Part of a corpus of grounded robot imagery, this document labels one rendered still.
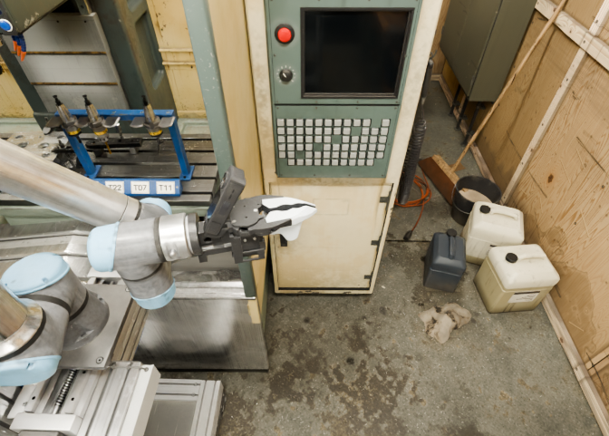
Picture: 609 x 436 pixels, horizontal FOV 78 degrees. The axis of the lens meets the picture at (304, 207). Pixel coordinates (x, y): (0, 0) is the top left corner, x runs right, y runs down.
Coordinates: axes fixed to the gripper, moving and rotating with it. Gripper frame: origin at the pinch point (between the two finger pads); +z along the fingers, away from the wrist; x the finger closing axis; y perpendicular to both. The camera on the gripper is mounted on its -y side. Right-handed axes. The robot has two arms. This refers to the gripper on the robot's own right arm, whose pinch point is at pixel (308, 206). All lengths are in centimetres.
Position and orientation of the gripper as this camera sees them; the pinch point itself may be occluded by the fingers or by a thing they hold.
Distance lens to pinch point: 64.4
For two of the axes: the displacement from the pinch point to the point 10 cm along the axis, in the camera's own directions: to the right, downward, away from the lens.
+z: 9.8, -1.5, 1.6
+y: 0.3, 7.9, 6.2
